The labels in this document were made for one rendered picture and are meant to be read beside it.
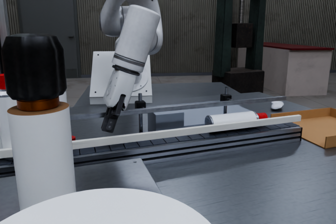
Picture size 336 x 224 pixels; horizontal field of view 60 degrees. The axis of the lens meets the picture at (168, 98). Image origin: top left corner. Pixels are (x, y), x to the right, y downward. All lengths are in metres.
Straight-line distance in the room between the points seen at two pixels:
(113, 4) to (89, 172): 0.67
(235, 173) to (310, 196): 0.17
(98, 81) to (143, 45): 0.79
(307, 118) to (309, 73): 4.60
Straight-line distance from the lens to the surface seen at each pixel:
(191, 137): 0.86
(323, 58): 6.00
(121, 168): 0.68
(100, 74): 1.53
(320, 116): 1.36
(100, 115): 0.83
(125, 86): 0.73
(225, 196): 0.68
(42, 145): 0.47
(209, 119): 0.90
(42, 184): 0.49
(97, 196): 0.31
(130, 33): 0.73
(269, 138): 0.97
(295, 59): 5.70
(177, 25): 7.64
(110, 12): 1.16
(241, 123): 0.90
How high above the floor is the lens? 1.18
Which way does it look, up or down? 13 degrees down
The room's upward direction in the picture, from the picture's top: straight up
